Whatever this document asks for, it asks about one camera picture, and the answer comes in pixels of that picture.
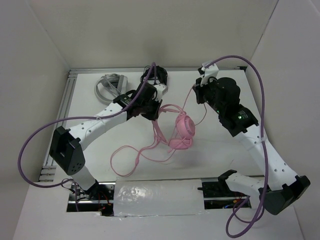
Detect pink wired headphones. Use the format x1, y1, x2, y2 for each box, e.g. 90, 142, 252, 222
109, 91, 208, 178

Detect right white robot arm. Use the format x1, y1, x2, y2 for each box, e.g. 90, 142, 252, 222
192, 77, 311, 215

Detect black wired headphones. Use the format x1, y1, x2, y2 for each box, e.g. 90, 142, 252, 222
140, 65, 168, 86

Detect grey white headphones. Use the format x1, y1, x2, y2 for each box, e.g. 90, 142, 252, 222
94, 73, 128, 106

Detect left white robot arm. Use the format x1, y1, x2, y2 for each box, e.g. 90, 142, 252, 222
49, 82, 168, 200

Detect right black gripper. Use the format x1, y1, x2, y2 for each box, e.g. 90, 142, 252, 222
192, 74, 225, 114

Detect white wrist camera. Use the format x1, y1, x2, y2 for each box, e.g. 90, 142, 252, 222
198, 63, 219, 87
153, 83, 168, 102

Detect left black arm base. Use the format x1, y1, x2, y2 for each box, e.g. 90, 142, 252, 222
62, 182, 116, 217

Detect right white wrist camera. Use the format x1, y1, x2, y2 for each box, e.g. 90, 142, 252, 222
198, 63, 219, 87

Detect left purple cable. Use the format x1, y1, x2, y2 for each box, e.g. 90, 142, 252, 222
18, 62, 158, 213

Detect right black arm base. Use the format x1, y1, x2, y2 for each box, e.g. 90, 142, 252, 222
197, 170, 246, 210

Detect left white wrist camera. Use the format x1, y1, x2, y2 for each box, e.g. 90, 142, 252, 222
153, 83, 168, 102

